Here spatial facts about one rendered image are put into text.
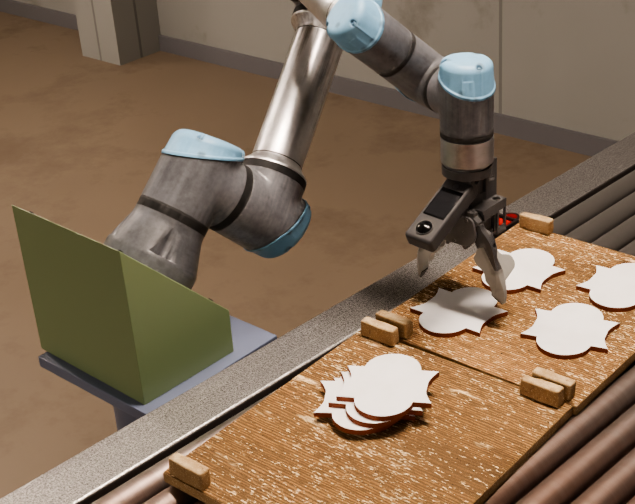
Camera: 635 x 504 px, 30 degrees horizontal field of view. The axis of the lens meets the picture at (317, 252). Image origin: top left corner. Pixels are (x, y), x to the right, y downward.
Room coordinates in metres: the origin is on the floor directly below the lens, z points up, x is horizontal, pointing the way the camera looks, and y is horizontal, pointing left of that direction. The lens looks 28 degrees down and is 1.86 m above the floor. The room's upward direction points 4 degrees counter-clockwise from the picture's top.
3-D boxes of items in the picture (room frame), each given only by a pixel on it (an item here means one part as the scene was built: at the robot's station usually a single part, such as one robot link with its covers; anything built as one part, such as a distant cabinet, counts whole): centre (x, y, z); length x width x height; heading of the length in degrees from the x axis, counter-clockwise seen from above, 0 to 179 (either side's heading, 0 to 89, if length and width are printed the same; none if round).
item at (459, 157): (1.54, -0.22, 1.19); 0.08 x 0.08 x 0.05
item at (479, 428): (1.23, -0.05, 0.93); 0.41 x 0.35 x 0.02; 138
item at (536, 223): (1.77, -0.37, 0.95); 0.06 x 0.02 x 0.03; 47
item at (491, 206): (1.54, -0.23, 1.11); 0.09 x 0.08 x 0.12; 137
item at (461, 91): (1.54, -0.22, 1.27); 0.09 x 0.08 x 0.11; 24
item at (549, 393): (1.29, -0.28, 0.95); 0.06 x 0.02 x 0.03; 48
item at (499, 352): (1.53, -0.34, 0.93); 0.41 x 0.35 x 0.02; 137
